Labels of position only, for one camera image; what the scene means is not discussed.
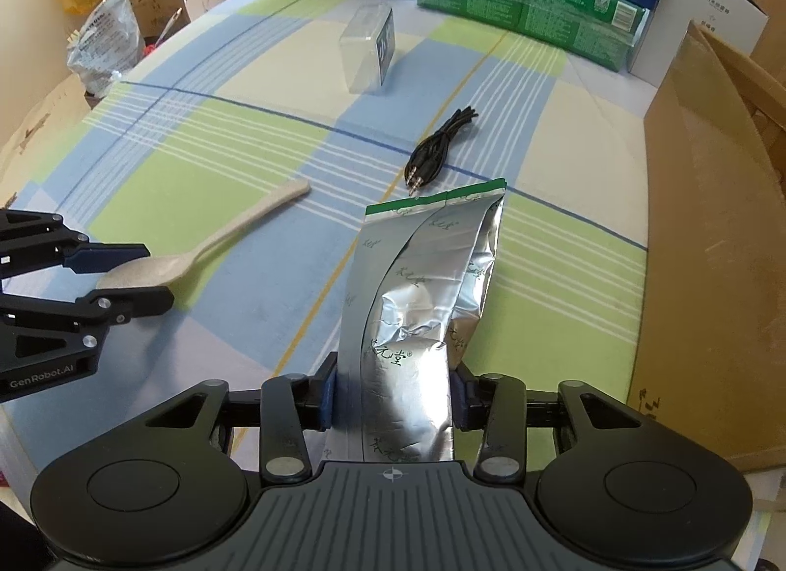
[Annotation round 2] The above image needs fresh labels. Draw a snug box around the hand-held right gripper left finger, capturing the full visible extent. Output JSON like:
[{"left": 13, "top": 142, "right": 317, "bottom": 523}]
[{"left": 144, "top": 370, "right": 340, "bottom": 484}]

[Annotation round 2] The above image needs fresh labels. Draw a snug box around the large cardboard box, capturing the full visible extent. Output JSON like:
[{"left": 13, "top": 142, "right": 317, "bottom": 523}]
[{"left": 626, "top": 19, "right": 786, "bottom": 474}]

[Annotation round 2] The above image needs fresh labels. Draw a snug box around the black audio cable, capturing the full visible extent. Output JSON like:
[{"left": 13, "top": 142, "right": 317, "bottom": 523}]
[{"left": 405, "top": 106, "right": 478, "bottom": 196}]

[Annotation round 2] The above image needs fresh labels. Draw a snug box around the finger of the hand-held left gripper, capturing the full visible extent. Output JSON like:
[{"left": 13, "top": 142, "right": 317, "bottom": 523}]
[
  {"left": 0, "top": 285, "right": 176, "bottom": 358},
  {"left": 0, "top": 210, "right": 151, "bottom": 277}
]

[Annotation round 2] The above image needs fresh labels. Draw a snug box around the flat cardboard sheet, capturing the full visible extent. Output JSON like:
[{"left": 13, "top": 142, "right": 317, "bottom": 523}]
[{"left": 0, "top": 80, "right": 93, "bottom": 179}]

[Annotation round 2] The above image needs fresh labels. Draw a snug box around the silver foil bag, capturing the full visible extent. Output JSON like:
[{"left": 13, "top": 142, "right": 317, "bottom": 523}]
[{"left": 339, "top": 178, "right": 507, "bottom": 464}]

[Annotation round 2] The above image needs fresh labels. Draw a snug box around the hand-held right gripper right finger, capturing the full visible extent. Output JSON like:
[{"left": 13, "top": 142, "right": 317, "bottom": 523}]
[{"left": 450, "top": 362, "right": 646, "bottom": 484}]

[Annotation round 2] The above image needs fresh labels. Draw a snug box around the white carton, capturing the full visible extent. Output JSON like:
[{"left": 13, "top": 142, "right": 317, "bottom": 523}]
[{"left": 626, "top": 0, "right": 770, "bottom": 87}]

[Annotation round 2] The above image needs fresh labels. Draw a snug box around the beige plastic spoon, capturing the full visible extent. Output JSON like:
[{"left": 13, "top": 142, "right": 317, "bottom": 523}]
[{"left": 95, "top": 180, "right": 309, "bottom": 302}]

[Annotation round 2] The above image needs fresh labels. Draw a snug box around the checked cloth desktop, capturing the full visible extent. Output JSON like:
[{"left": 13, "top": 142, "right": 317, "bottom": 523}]
[{"left": 0, "top": 0, "right": 676, "bottom": 547}]

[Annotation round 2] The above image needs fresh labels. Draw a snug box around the clear plastic box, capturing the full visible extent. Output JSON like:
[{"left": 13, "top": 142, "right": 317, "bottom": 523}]
[{"left": 339, "top": 4, "right": 395, "bottom": 94}]

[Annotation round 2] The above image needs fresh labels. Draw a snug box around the clear bag of white granules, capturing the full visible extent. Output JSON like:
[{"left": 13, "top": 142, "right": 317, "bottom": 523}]
[{"left": 66, "top": 0, "right": 148, "bottom": 99}]

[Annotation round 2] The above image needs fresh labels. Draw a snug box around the green wrapped tissue pack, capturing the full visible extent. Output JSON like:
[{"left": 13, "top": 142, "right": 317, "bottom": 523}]
[{"left": 416, "top": 0, "right": 650, "bottom": 74}]

